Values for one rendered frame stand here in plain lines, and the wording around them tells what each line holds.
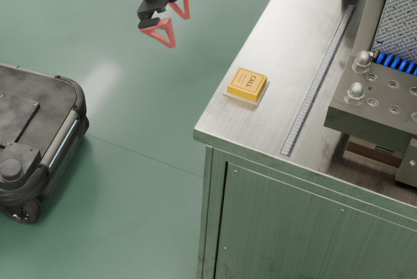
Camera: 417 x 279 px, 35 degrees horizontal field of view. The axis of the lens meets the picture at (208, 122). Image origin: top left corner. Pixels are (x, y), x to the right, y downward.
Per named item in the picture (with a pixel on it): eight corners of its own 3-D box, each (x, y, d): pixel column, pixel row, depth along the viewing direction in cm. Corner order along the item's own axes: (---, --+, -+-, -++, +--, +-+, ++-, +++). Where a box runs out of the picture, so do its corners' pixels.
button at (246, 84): (237, 73, 150) (238, 65, 148) (266, 82, 149) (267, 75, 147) (226, 93, 146) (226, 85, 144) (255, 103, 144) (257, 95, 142)
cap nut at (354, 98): (346, 91, 130) (351, 75, 126) (364, 97, 129) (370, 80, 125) (341, 103, 127) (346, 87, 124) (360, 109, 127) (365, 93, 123)
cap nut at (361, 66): (354, 59, 136) (358, 43, 132) (371, 65, 135) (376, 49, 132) (349, 70, 134) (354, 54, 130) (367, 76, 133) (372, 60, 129)
